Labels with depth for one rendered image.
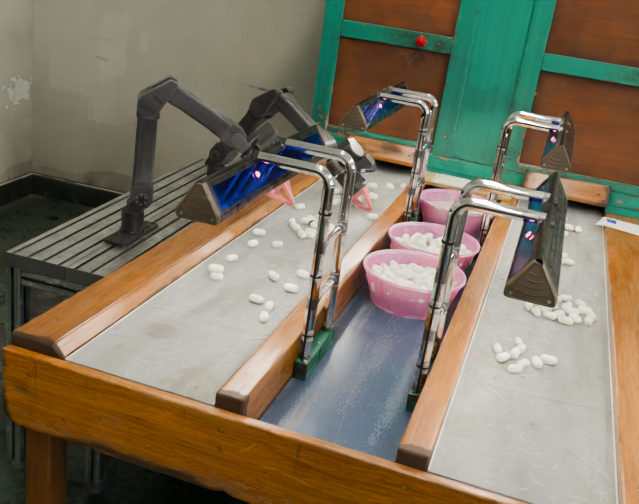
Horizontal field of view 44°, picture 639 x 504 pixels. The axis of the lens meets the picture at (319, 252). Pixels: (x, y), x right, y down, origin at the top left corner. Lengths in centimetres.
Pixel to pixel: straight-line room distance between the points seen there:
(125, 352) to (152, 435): 18
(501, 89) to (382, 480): 189
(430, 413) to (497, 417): 15
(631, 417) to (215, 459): 77
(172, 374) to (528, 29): 191
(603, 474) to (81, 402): 92
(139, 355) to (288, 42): 261
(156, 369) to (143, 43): 292
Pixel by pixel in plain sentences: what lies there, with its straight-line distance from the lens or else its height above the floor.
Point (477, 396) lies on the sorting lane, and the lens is 156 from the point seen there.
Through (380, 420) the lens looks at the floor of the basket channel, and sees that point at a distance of 154.
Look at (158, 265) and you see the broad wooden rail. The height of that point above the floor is 76.
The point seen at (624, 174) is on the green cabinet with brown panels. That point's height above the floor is 91.
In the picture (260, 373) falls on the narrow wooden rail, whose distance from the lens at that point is 145.
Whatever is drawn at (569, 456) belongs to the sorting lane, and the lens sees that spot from 147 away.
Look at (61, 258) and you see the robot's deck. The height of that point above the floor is 67.
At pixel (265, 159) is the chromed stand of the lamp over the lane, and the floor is 111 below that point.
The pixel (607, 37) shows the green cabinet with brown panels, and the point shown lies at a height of 135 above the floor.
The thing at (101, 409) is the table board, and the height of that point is 68.
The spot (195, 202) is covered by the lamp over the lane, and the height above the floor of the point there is 107.
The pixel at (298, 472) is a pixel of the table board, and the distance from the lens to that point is 137.
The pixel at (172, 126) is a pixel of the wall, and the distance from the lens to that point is 422.
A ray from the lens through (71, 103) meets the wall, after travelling 450.
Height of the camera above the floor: 149
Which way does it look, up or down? 21 degrees down
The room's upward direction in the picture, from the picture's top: 8 degrees clockwise
